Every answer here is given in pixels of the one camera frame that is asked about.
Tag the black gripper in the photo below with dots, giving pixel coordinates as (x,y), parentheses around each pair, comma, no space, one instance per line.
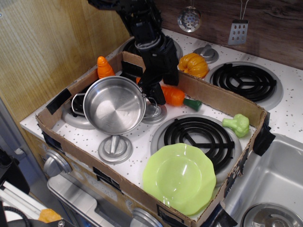
(160,59)

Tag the orange toy carrot green top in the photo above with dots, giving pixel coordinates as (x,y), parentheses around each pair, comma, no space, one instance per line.
(177,97)

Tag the small steel pot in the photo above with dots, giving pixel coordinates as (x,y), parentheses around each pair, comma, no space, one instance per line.
(114,105)

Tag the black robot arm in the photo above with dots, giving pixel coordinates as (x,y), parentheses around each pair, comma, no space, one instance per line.
(143,21)

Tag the orange toy carrot tip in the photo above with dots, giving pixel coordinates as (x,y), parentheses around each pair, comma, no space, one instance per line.
(104,69)

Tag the light green plastic plate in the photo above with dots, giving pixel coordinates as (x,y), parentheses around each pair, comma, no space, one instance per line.
(180,176)

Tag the silver middle stove knob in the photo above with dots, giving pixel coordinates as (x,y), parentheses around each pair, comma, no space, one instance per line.
(154,113)

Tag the silver stove knob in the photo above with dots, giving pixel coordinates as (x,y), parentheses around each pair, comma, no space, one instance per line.
(209,54)
(154,113)
(115,149)

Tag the orange toy pumpkin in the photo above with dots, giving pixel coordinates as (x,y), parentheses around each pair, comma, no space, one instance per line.
(193,64)

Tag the silver back stove knob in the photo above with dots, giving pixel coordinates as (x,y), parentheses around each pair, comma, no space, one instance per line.
(209,54)

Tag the metal skimmer ladle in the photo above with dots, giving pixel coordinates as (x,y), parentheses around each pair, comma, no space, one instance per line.
(189,18)

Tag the silver front stove knob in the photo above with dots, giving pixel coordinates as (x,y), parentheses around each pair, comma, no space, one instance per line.
(115,149)

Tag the front right black burner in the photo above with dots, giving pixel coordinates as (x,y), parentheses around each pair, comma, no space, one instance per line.
(220,144)

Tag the green toy broccoli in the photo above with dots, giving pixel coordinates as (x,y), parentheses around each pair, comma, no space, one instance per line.
(239,124)

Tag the metal slotted spatula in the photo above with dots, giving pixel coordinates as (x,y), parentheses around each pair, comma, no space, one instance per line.
(239,27)

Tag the back right black burner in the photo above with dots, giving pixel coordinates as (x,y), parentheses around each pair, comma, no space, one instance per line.
(252,81)

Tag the front left black burner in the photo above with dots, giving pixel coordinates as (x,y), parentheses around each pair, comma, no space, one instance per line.
(73,113)

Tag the brown cardboard fence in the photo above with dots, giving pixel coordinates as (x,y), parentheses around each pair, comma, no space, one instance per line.
(122,184)

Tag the silver oven dial left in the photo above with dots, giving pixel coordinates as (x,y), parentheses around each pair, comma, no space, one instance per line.
(55,164)

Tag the silver oven dial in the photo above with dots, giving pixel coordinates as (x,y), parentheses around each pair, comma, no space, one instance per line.
(142,218)
(55,164)

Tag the silver oven dial right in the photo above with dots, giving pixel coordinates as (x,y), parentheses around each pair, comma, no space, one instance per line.
(142,218)

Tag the silver sink basin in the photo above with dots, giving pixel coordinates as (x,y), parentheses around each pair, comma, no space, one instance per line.
(270,191)

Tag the orange cloth scrap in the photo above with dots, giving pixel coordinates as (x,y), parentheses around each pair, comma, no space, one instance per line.
(48,216)

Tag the silver oven door handle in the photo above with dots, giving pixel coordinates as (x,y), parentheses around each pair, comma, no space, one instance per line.
(77,200)

